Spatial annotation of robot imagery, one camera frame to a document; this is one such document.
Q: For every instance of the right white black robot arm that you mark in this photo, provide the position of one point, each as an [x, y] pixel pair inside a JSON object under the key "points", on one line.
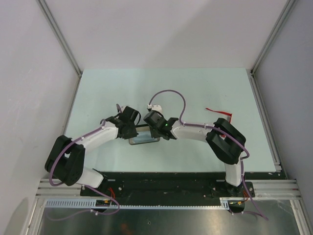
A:
{"points": [[225, 140]]}

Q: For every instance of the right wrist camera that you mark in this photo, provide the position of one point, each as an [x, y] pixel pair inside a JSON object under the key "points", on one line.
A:
{"points": [[156, 108]]}

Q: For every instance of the blue cleaning cloth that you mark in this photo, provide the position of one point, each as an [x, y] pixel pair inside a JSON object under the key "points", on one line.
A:
{"points": [[142, 137]]}

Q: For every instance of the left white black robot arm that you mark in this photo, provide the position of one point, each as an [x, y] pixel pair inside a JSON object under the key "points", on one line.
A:
{"points": [[65, 163]]}

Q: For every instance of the aluminium rail frame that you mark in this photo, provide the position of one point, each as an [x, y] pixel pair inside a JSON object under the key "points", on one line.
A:
{"points": [[278, 208]]}

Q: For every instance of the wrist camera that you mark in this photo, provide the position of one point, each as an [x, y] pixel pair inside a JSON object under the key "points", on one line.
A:
{"points": [[156, 108], [120, 109]]}

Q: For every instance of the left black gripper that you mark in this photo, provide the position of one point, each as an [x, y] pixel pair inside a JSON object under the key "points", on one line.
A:
{"points": [[133, 134]]}

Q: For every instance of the black glasses case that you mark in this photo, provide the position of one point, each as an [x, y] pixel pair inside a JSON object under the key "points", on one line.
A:
{"points": [[143, 128]]}

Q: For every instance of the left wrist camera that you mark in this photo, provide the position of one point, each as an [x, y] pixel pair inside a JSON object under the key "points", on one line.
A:
{"points": [[120, 109]]}

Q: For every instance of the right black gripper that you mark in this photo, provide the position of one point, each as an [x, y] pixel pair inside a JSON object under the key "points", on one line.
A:
{"points": [[154, 134]]}

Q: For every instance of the red sunglasses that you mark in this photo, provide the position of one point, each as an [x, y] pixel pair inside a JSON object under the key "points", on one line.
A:
{"points": [[229, 115]]}

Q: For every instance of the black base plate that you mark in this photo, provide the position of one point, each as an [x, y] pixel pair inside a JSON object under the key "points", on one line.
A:
{"points": [[165, 188]]}

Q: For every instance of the white cable duct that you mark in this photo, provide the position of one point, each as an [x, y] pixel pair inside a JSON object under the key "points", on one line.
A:
{"points": [[97, 204]]}

